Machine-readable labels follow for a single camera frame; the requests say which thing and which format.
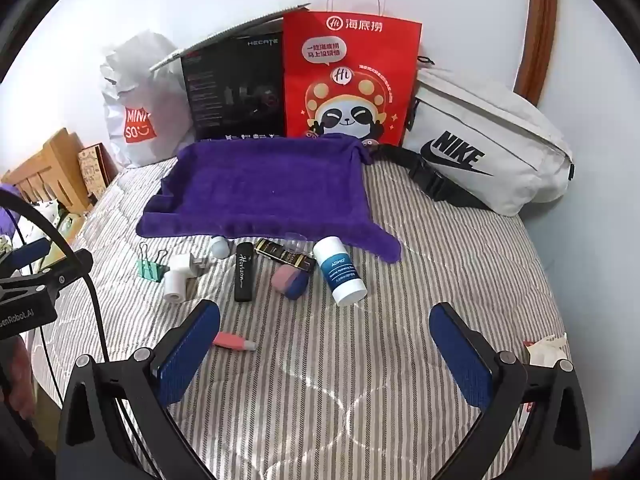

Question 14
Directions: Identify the green binder clip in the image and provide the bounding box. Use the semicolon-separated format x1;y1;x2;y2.
136;241;172;282

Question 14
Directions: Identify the white cylinder roll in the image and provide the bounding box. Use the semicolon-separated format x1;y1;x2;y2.
163;270;191;304

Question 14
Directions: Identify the pink and blue sponge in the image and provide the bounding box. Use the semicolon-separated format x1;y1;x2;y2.
271;266;310;301

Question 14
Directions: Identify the person's left hand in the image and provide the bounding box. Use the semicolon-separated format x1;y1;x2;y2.
0;335;37;418

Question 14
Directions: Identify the brown patterned box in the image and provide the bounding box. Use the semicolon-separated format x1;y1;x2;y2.
77;143;121;201

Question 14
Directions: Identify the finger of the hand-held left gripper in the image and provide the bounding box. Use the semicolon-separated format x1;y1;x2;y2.
0;248;94;306
0;239;53;276

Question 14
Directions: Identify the black stick lighter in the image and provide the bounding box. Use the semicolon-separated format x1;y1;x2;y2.
234;242;257;303

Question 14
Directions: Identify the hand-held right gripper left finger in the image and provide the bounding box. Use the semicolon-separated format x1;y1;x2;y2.
56;300;222;480

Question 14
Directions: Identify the white plastic shopping bag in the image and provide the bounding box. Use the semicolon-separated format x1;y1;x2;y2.
99;32;197;170

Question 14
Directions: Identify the white waist bag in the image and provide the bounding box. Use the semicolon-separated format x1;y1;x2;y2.
367;55;576;217

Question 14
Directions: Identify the white charger plug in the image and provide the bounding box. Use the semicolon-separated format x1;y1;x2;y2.
170;254;210;277

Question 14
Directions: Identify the white tube with blue label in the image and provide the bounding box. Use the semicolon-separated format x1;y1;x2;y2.
313;236;367;307

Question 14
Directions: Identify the black headset box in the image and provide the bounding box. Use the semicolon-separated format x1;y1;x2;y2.
150;4;311;142

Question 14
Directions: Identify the wooden door frame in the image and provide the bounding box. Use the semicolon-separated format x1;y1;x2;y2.
515;0;558;106

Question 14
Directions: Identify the purple plush toy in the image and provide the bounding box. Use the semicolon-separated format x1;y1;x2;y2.
0;184;21;241

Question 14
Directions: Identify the striped grey bed quilt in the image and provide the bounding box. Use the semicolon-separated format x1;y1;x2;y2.
30;160;586;480

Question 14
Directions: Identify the purple towel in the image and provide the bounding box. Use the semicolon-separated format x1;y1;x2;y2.
136;134;403;263

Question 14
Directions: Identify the wooden headboard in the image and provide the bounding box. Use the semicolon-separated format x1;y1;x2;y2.
0;127;93;213

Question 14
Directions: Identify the crumpled wrapper at bed edge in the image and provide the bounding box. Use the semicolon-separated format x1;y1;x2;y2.
522;332;571;366

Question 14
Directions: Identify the red paper bag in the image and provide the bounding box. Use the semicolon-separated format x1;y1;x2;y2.
282;0;422;148

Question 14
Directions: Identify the black cable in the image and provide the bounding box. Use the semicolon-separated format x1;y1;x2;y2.
0;192;136;441

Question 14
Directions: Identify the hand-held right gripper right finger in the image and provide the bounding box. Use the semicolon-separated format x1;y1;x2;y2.
429;302;593;480

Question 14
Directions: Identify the pink and white pen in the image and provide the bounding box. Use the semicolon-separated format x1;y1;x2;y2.
212;332;258;352

